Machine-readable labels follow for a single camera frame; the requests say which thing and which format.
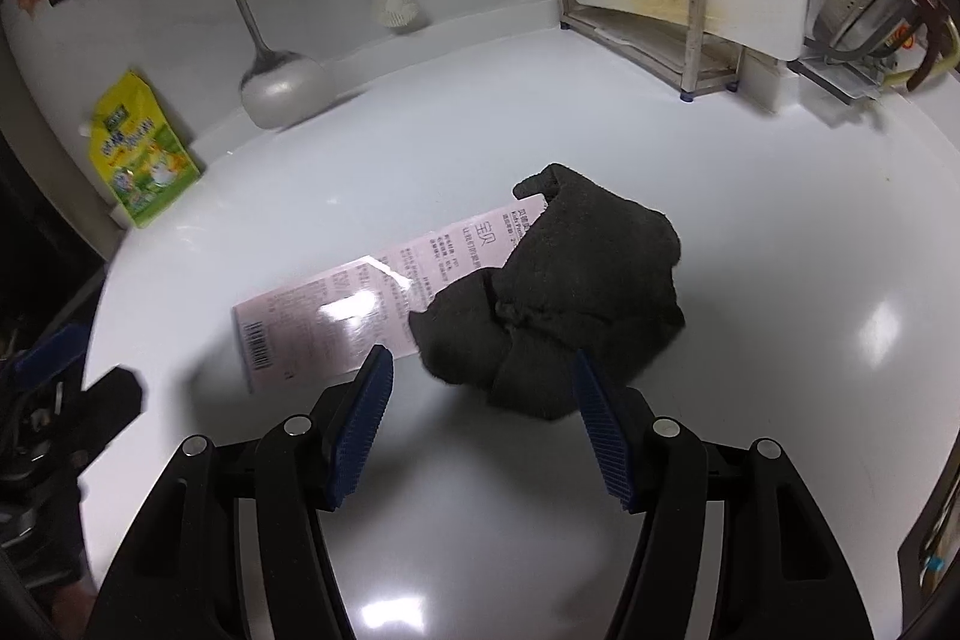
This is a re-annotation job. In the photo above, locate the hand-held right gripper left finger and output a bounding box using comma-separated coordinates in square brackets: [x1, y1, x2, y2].
[86, 344, 396, 640]

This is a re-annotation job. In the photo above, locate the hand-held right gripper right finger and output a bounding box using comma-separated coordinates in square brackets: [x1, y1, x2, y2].
[572, 347, 875, 640]

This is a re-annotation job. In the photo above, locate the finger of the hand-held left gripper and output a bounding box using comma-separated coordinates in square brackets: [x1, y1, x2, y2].
[71, 366, 145, 465]
[9, 323, 89, 390]

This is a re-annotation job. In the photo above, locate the pink printed paper label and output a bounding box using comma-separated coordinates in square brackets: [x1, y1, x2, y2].
[231, 192, 554, 395]

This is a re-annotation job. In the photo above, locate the black cloth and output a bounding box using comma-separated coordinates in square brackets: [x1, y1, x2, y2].
[407, 162, 688, 423]

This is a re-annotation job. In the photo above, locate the black stovetop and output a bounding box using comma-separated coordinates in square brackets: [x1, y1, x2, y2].
[0, 122, 107, 378]

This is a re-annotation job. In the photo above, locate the green yellow pouch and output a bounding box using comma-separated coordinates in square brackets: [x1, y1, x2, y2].
[81, 70, 206, 229]

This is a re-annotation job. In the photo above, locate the steel sink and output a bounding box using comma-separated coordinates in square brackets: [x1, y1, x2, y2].
[895, 426, 960, 620]

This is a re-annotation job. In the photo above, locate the metal strainer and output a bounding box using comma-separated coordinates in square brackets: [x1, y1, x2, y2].
[812, 0, 925, 58]

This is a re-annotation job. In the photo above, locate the yellow gas hose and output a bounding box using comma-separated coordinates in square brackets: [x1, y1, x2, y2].
[885, 21, 960, 92]

